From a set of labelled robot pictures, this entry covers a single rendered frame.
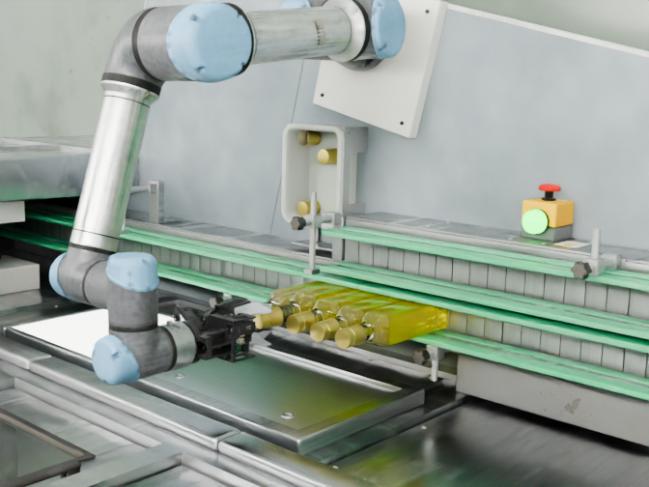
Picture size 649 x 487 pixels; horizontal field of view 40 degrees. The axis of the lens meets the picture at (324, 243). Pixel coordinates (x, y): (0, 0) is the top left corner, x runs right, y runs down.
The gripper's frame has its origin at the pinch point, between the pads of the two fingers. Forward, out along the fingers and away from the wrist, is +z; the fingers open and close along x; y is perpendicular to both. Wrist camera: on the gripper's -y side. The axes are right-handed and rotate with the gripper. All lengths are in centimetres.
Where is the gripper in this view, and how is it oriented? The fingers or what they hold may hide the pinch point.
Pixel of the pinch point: (262, 319)
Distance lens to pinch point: 160.2
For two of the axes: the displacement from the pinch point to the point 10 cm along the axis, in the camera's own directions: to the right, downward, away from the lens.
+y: 7.5, 1.4, -6.5
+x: 0.3, -9.8, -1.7
